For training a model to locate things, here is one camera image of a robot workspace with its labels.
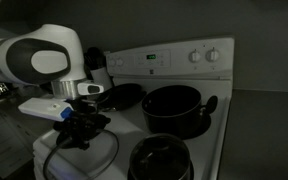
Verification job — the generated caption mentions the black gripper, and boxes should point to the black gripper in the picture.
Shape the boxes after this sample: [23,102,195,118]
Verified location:
[53,100,111,150]

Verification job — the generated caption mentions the glass pot lid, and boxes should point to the glass pot lid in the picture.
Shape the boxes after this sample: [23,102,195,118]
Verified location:
[47,130,119,180]

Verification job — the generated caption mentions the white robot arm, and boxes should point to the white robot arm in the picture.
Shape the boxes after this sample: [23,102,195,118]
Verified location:
[0,24,104,122]

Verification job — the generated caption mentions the small black front pot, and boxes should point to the small black front pot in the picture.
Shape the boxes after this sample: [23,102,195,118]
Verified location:
[128,133,194,180]

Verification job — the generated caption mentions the large black stock pot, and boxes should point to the large black stock pot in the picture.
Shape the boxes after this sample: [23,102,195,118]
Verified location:
[142,85,218,139]

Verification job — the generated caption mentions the black frying pan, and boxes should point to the black frying pan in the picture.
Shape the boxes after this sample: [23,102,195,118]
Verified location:
[96,83,147,111]

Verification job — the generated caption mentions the white utensil holder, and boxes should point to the white utensil holder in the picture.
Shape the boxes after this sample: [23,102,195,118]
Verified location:
[91,67,113,90]

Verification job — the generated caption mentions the black kitchen utensils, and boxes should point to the black kitchen utensils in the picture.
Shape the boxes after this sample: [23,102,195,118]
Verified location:
[84,47,106,70]

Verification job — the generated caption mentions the kitchen cabinet drawers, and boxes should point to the kitchen cabinet drawers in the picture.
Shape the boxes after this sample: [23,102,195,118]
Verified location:
[0,114,32,178]

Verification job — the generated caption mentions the left white stove knob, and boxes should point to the left white stove knob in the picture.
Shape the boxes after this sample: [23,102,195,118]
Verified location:
[189,49,201,63]

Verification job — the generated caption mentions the white stove knob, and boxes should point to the white stove knob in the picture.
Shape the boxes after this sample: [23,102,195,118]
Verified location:
[189,49,201,63]
[206,48,219,62]

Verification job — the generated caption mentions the right white stove knob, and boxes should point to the right white stove knob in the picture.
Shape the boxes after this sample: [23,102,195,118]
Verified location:
[206,48,219,62]

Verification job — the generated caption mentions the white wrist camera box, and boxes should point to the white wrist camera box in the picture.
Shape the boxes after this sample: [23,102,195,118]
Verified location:
[18,98,73,122]

